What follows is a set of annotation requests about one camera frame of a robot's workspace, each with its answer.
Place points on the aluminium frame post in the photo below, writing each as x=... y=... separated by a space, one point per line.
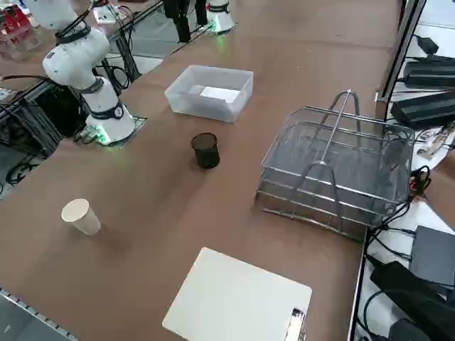
x=401 y=46

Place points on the red black connector plug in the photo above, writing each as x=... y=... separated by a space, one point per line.
x=416 y=184

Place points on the black power supply box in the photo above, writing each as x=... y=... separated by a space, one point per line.
x=423 y=108
x=430 y=72

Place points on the white clipboard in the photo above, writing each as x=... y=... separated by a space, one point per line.
x=231 y=295

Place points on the clear shelf with red boxes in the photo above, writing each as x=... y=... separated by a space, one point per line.
x=14 y=26

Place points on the beige paper cup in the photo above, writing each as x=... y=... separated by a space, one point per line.
x=83 y=220

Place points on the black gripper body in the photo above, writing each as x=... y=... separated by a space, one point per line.
x=179 y=8

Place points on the black mesh pen cup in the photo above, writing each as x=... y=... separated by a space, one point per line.
x=206 y=152

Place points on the small black adapter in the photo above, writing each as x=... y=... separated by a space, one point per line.
x=427 y=44

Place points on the clear plastic bin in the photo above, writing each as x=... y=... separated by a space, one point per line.
x=185 y=101

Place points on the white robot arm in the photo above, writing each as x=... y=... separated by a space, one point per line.
x=74 y=67
x=220 y=17

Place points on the dark grey flat box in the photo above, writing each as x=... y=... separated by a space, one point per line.
x=435 y=255

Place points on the silver mesh file organizer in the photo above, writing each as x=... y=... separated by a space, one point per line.
x=341 y=170

